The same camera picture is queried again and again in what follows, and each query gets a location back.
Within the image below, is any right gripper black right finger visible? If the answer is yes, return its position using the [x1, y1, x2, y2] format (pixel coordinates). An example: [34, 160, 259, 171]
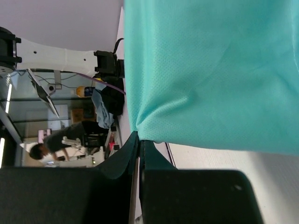
[140, 140, 263, 224]

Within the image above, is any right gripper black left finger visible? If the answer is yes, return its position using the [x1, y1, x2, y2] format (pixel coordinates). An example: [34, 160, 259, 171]
[0, 132, 139, 224]

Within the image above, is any teal t shirt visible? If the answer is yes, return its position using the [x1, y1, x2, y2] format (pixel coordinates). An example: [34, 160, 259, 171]
[124, 0, 299, 155]

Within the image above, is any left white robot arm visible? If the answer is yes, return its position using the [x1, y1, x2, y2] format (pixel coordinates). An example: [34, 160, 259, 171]
[0, 28, 125, 78]

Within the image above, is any person in dark shirt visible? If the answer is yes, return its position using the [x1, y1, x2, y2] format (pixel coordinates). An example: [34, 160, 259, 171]
[29, 120, 110, 161]

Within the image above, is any light blue cloth pile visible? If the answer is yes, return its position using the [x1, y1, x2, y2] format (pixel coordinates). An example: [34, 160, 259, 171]
[92, 83, 114, 129]

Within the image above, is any black bag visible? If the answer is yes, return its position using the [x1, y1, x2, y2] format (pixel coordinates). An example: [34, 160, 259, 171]
[100, 86, 125, 116]

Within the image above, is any yellow blue bottle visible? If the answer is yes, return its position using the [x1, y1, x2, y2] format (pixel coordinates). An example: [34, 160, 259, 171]
[75, 86, 95, 98]

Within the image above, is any open laptop on stand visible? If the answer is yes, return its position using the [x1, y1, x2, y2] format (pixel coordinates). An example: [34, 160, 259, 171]
[27, 69, 59, 118]

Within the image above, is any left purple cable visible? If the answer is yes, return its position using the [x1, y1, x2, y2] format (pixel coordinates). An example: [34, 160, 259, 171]
[77, 72, 127, 95]

